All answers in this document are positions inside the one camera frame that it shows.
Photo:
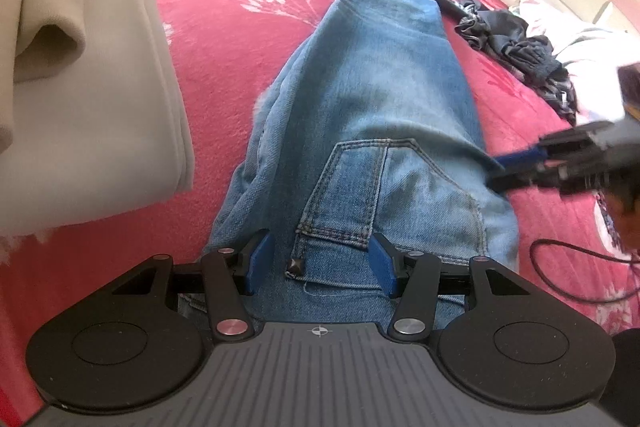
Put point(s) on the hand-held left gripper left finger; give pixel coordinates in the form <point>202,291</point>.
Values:
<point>260,264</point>

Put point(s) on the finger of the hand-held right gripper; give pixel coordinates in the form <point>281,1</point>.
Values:
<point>522,155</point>
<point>525,178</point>

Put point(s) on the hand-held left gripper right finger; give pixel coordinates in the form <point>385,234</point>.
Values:
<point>382,264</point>

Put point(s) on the blue denim jeans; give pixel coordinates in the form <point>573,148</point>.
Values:
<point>375,82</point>

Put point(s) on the dark plaid garment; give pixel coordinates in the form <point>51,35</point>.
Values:
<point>515,42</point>

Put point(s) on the red floral blanket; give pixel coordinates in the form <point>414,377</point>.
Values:
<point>215,57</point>

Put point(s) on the beige fleece clothing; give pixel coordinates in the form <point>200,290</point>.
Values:
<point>100,82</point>

